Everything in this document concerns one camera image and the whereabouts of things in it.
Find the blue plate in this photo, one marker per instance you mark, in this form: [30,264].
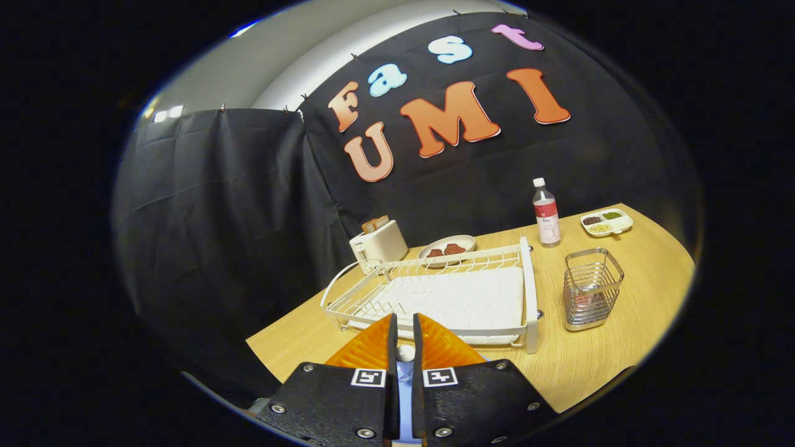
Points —
[404,403]

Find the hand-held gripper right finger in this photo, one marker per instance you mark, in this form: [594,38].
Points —
[478,397]

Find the white divided bean dish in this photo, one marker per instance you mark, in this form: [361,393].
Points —
[607,222]

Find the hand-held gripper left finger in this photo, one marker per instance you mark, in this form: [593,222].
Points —
[335,397]

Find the brown toast slice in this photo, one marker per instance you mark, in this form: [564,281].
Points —
[382,221]
[371,226]

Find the clear bottle red label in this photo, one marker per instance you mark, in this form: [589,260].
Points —
[547,217]

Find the round beige dish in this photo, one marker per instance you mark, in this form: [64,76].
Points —
[463,239]

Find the black backdrop cloth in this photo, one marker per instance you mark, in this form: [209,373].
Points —
[236,205]

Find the red meat piece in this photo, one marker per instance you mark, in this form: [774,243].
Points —
[435,253]
[454,249]

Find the white toaster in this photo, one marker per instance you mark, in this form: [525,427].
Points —
[382,245]

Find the spoon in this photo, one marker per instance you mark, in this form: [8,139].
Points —
[405,353]

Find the small ceiling light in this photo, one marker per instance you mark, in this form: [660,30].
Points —
[168,113]

